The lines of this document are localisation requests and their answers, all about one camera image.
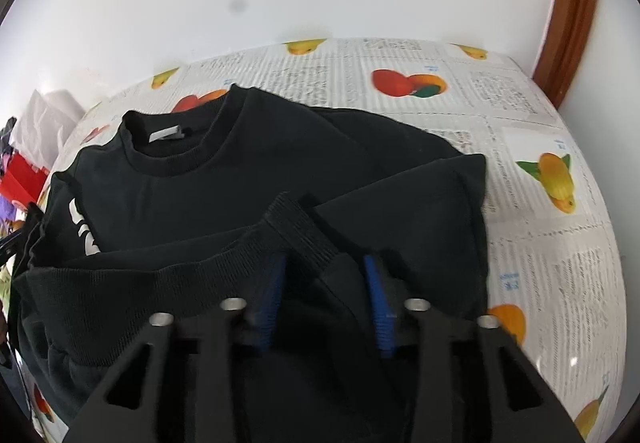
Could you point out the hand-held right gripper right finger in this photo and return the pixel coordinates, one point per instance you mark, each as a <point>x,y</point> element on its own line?
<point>380,303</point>

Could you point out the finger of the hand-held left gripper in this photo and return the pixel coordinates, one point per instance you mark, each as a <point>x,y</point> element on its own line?
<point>10,242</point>

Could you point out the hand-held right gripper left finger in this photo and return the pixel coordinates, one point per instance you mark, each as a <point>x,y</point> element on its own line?
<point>270,303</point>

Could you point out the black sweatshirt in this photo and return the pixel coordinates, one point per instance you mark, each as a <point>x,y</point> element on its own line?
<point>175,183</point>

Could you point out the large red paper bag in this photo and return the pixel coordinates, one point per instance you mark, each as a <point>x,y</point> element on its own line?
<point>20,183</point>

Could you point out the white plastic bag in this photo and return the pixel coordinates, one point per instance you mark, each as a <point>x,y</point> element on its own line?
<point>47,123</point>

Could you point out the fruit print tablecloth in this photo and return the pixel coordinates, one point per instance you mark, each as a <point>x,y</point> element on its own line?
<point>540,248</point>

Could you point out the brown wooden door frame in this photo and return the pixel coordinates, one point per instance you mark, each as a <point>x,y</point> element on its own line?
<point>570,13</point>

